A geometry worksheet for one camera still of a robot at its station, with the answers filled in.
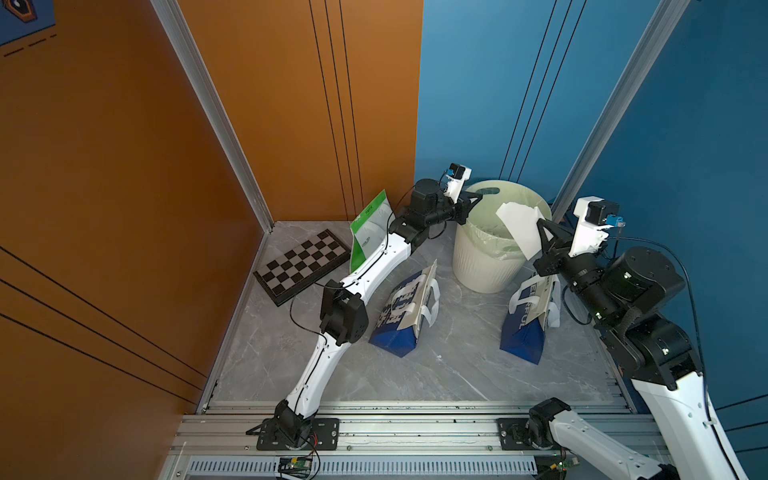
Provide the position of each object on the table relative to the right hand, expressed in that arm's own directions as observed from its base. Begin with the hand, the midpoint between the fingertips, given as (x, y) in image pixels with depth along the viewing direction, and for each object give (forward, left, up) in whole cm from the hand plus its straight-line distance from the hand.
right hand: (540, 220), depth 55 cm
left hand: (+23, +4, -11) cm, 25 cm away
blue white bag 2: (-3, -7, -26) cm, 27 cm away
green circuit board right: (-33, -12, -48) cm, 59 cm away
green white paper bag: (+22, +35, -24) cm, 48 cm away
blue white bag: (-5, +26, -28) cm, 38 cm away
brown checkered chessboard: (+20, +64, -43) cm, 80 cm away
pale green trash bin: (+12, +2, -24) cm, 26 cm away
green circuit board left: (-33, +52, -49) cm, 79 cm away
